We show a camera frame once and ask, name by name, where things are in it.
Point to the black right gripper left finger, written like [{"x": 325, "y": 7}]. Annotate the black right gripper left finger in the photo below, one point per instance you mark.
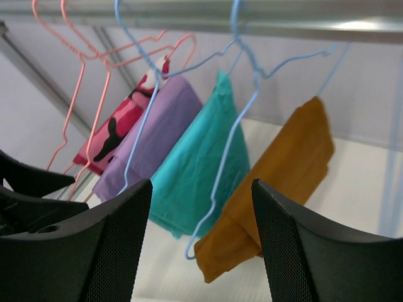
[{"x": 66, "y": 251}]

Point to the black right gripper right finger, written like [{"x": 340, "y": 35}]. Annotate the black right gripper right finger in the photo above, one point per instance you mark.
[{"x": 309, "y": 257}]

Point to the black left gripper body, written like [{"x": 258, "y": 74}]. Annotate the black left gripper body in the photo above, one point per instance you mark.
[{"x": 28, "y": 195}]

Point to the blue wire hanger brown trousers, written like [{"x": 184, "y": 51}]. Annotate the blue wire hanger brown trousers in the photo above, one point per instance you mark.
[{"x": 258, "y": 73}]

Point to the pink wire hanger camouflage trousers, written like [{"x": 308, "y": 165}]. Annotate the pink wire hanger camouflage trousers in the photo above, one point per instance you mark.
[{"x": 72, "y": 65}]

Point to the pink wire hanger lilac trousers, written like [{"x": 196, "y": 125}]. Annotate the pink wire hanger lilac trousers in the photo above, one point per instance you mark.
[{"x": 108, "y": 66}]

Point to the blue wire hanger teal trousers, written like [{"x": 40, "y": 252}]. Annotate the blue wire hanger teal trousers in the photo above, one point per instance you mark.
[{"x": 156, "y": 76}]

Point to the aluminium hanging rail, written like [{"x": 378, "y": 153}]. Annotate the aluminium hanging rail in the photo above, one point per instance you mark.
[{"x": 351, "y": 21}]

